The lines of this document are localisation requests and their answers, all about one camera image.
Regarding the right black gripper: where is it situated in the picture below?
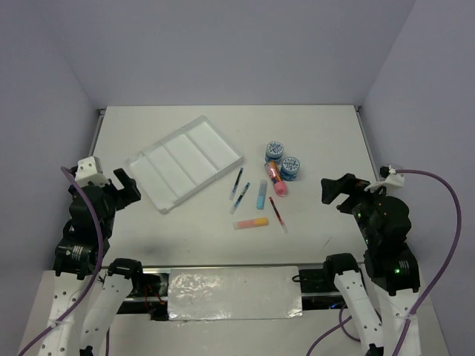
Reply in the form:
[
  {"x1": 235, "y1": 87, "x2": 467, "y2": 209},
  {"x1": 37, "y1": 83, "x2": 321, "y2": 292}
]
[{"x1": 321, "y1": 170, "x2": 392, "y2": 243}]

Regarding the blue round jar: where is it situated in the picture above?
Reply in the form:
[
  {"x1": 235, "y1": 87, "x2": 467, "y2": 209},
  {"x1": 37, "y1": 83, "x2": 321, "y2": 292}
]
[
  {"x1": 280, "y1": 156, "x2": 301, "y2": 181},
  {"x1": 265, "y1": 141, "x2": 284, "y2": 164}
]

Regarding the pink capped clear tube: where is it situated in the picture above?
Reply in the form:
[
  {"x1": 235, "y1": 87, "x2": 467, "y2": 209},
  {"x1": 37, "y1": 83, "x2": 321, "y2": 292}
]
[{"x1": 264, "y1": 161, "x2": 288, "y2": 197}]

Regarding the red ink refill tube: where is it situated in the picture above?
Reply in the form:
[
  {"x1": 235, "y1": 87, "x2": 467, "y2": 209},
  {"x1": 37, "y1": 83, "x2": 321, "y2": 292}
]
[{"x1": 269, "y1": 197, "x2": 288, "y2": 234}]

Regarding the blue highlighter stick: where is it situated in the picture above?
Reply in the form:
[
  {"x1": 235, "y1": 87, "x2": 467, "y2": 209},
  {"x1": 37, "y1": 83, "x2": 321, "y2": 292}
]
[{"x1": 256, "y1": 179, "x2": 267, "y2": 210}]

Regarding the orange highlighter stick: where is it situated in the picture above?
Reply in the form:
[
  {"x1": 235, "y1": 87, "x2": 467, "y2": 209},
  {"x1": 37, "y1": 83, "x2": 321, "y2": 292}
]
[{"x1": 233, "y1": 217, "x2": 269, "y2": 230}]

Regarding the blue ink refill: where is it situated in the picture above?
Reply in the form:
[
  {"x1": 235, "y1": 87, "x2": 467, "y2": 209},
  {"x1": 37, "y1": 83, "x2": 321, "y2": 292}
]
[
  {"x1": 230, "y1": 182, "x2": 250, "y2": 214},
  {"x1": 229, "y1": 167, "x2": 244, "y2": 201}
]

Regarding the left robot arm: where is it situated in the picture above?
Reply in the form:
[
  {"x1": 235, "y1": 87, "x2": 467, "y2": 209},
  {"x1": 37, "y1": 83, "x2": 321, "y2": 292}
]
[{"x1": 20, "y1": 156, "x2": 145, "y2": 355}]

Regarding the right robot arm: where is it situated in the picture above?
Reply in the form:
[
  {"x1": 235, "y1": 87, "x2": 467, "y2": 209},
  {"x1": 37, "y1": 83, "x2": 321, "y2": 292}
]
[{"x1": 321, "y1": 174, "x2": 422, "y2": 355}]

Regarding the white compartment organizer tray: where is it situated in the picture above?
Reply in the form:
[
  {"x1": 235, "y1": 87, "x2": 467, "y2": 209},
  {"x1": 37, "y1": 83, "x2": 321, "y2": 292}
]
[{"x1": 126, "y1": 116, "x2": 243, "y2": 214}]

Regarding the silver foil tape sheet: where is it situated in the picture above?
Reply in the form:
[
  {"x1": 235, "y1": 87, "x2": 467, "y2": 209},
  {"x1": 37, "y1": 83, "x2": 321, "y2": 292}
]
[{"x1": 166, "y1": 266, "x2": 304, "y2": 322}]

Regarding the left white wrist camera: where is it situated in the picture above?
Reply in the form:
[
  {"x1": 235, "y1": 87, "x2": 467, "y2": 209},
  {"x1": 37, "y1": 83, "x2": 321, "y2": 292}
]
[{"x1": 75, "y1": 156, "x2": 109, "y2": 188}]

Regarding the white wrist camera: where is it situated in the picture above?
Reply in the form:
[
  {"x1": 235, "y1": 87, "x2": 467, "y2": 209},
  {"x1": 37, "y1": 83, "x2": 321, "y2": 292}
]
[
  {"x1": 364, "y1": 164, "x2": 404, "y2": 194},
  {"x1": 75, "y1": 156, "x2": 109, "y2": 188}
]

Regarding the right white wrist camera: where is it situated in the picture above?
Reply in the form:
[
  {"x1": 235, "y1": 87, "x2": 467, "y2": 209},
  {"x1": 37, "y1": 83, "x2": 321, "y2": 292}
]
[{"x1": 364, "y1": 164, "x2": 404, "y2": 194}]

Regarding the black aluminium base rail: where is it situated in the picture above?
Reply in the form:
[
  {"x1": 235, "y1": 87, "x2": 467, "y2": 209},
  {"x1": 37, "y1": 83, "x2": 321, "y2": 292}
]
[{"x1": 99, "y1": 265, "x2": 372, "y2": 322}]

